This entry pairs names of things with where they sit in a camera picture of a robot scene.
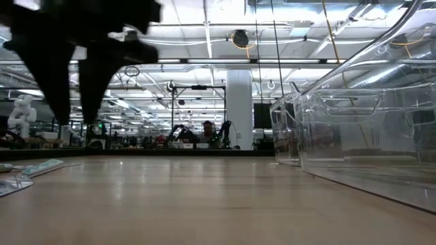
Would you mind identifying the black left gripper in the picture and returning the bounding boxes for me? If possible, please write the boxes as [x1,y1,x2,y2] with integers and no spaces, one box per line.
[0,0,163,125]

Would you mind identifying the white robot statue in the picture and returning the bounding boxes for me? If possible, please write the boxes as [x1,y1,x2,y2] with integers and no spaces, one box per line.
[7,94,37,139]

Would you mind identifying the person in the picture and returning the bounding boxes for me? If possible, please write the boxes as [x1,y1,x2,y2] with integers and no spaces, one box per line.
[200,120,216,144]

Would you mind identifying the white column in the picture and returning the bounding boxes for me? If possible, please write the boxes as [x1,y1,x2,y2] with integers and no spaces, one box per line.
[226,69,253,150]

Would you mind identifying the black monitor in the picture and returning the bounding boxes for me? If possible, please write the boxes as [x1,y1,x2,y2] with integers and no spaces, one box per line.
[253,103,273,130]

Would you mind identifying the clear plastic bin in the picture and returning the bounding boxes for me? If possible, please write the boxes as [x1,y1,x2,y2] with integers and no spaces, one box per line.
[295,0,436,216]

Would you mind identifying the black cable loop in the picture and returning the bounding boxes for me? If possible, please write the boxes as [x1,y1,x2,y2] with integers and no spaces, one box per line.
[123,65,141,78]

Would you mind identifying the black rig frame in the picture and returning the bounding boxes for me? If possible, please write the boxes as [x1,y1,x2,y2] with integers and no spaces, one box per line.
[171,84,228,149]

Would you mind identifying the black ceiling cable reel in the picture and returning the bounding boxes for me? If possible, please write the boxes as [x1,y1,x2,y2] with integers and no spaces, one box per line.
[231,29,250,49]

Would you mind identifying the black hanging cable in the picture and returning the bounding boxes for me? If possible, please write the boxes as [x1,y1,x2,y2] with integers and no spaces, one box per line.
[253,0,265,105]
[270,0,285,99]

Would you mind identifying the yellow hanging cable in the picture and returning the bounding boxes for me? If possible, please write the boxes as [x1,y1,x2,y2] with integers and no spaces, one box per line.
[321,0,342,63]

